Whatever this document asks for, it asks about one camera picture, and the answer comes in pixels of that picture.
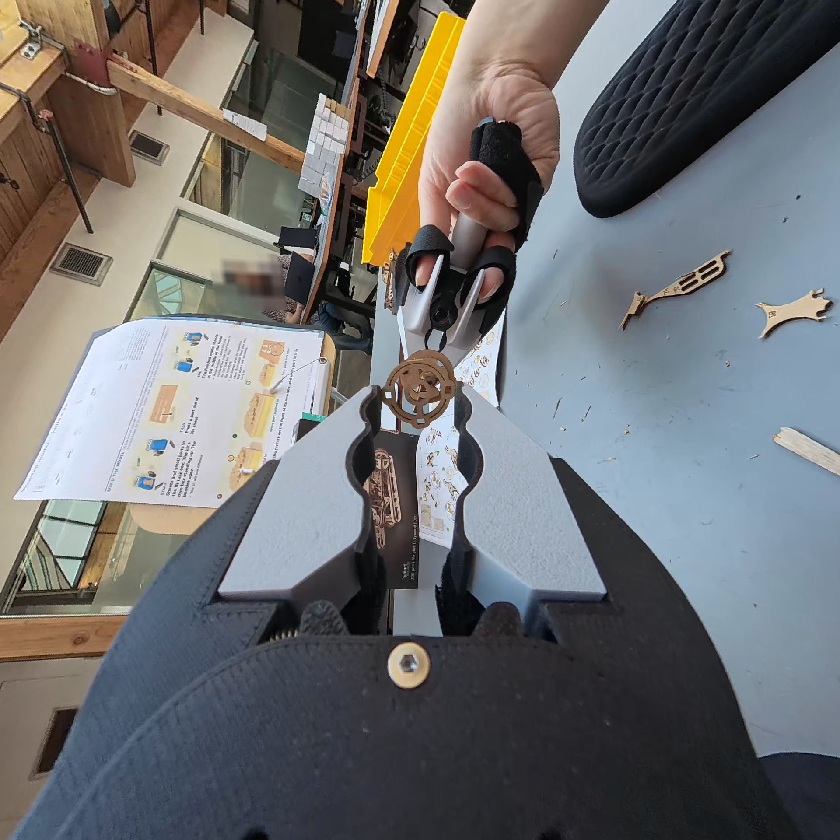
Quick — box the paper notice on post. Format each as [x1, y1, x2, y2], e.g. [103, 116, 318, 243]
[223, 108, 268, 140]

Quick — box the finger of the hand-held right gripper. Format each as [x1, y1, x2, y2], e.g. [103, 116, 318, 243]
[449, 269, 492, 350]
[399, 259, 442, 337]

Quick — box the small assembled wooden model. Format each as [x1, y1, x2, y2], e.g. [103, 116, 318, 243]
[381, 248, 411, 311]

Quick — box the wooden easel board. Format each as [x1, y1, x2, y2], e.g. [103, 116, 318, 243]
[128, 331, 337, 536]

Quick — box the yellow plastic bin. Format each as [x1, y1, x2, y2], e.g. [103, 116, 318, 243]
[361, 12, 467, 266]

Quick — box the stack of white boxes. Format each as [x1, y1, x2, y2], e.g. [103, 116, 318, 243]
[298, 94, 352, 198]

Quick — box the black model kit box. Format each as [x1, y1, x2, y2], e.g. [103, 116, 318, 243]
[295, 413, 421, 592]

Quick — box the large wall air vent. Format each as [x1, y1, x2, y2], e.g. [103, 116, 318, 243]
[50, 243, 114, 286]

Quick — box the slotted wooden model piece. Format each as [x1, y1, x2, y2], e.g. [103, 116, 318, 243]
[619, 249, 731, 331]

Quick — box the round wooden model part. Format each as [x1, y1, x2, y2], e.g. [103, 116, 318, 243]
[379, 349, 458, 431]

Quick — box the black quilted cushion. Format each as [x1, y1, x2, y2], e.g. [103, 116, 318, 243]
[573, 0, 840, 219]

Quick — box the wooden scrap stick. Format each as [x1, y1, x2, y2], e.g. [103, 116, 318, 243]
[772, 427, 840, 478]

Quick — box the wooden support post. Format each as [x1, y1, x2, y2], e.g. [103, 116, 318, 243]
[108, 56, 306, 175]

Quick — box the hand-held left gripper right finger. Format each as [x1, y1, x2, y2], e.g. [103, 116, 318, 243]
[433, 382, 609, 636]

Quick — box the assembly instruction booklet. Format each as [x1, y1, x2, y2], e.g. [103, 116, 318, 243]
[416, 308, 508, 549]

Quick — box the printed instruction sheet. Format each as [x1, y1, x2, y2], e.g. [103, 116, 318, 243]
[13, 317, 327, 509]

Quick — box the person's right hand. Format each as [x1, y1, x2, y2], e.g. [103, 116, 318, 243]
[416, 66, 560, 303]

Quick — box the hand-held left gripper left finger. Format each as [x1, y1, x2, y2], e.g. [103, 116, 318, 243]
[217, 386, 389, 636]

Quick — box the winged flat wooden piece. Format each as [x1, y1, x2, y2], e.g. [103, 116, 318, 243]
[756, 287, 829, 340]

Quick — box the small wall air vent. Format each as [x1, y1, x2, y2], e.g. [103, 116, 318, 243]
[129, 129, 170, 165]

